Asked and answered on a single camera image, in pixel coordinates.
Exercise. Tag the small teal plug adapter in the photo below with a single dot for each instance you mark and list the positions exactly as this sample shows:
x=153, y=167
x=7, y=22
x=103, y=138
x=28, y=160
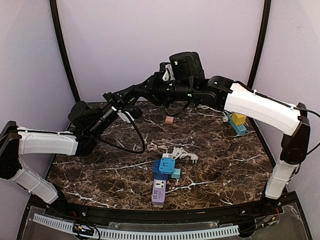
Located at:
x=176, y=173

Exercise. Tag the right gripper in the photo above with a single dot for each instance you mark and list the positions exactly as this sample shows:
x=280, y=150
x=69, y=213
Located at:
x=151, y=86

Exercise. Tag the teal power strip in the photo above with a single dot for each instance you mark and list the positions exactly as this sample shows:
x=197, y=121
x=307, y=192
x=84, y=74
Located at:
x=239, y=129

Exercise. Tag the yellow cube socket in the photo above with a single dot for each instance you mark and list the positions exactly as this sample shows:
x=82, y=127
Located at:
x=238, y=119

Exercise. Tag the pink charger cube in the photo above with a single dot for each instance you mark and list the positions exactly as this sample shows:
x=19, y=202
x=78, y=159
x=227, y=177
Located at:
x=169, y=120

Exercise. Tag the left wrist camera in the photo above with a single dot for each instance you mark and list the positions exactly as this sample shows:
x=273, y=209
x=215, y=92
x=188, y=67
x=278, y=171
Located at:
x=130, y=113

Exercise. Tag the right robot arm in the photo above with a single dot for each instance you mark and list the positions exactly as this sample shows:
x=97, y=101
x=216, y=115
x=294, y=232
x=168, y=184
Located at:
x=183, y=79

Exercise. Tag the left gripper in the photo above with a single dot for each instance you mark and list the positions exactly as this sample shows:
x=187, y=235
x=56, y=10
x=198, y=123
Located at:
x=116, y=101

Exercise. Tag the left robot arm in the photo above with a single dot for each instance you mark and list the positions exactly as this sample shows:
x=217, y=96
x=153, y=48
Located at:
x=16, y=141

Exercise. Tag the purple power strip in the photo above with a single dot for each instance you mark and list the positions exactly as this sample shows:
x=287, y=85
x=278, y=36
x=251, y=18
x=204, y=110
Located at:
x=159, y=192

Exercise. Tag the white slotted cable duct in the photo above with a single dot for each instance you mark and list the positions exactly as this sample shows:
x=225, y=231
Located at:
x=135, y=231

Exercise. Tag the blue adapter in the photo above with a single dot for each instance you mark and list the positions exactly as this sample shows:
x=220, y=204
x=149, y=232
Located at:
x=167, y=165

